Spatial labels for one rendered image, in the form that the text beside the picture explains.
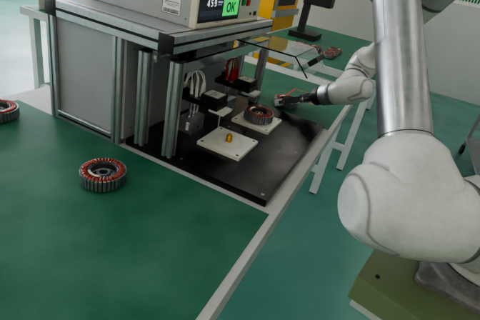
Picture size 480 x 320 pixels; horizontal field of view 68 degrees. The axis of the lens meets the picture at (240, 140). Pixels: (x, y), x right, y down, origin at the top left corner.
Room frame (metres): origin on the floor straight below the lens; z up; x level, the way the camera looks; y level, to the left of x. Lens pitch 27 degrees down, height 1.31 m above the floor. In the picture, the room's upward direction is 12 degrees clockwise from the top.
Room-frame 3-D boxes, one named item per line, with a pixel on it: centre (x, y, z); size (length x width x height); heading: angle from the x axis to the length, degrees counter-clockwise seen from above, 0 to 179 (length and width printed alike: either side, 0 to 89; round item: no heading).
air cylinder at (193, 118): (1.07, 0.17, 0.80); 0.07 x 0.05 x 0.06; 159
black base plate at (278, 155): (1.14, 0.01, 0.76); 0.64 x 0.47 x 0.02; 159
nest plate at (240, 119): (1.25, -0.05, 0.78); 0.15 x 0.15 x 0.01; 69
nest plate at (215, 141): (1.02, 0.04, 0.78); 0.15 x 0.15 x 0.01; 69
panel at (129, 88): (1.22, 0.23, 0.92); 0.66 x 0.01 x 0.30; 159
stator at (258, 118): (1.25, -0.05, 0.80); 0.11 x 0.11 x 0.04
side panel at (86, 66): (0.97, 0.48, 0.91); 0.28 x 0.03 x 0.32; 69
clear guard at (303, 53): (1.30, -0.06, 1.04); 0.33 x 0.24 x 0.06; 69
